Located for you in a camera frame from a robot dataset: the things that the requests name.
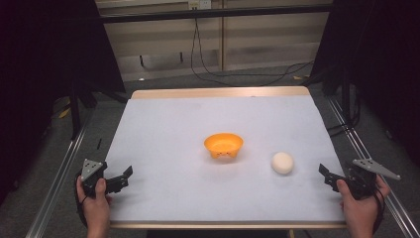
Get person's left hand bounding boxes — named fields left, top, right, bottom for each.
left=75, top=176, right=113, bottom=233

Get white table mat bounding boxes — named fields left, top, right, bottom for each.
left=104, top=94, right=346, bottom=223

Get black horizontal bar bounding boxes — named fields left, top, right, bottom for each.
left=98, top=3, right=334, bottom=25

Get black metal stand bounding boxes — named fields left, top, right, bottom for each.
left=340, top=65, right=353, bottom=128
left=68, top=77, right=83, bottom=141

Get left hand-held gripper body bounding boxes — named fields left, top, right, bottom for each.
left=79, top=158, right=109, bottom=199

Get aluminium floor rail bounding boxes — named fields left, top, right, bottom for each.
left=326, top=96, right=420, bottom=238
left=25, top=120, right=92, bottom=238

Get person's right hand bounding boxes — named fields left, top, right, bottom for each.
left=336, top=176, right=391, bottom=232

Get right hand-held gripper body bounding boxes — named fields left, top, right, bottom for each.
left=343, top=158, right=402, bottom=201

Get white round bun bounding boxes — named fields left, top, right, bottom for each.
left=270, top=151, right=295, bottom=176

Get black curtain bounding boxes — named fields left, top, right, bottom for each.
left=0, top=0, right=127, bottom=207
left=308, top=0, right=420, bottom=168

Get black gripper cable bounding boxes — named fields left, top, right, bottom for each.
left=74, top=172, right=89, bottom=229
left=370, top=179, right=386, bottom=234

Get white wall socket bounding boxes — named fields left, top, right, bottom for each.
left=187, top=0, right=213, bottom=11

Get black floor cable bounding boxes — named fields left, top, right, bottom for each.
left=189, top=17, right=315, bottom=88
left=195, top=17, right=315, bottom=77

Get orange plastic bowl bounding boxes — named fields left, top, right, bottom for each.
left=203, top=132, right=245, bottom=160

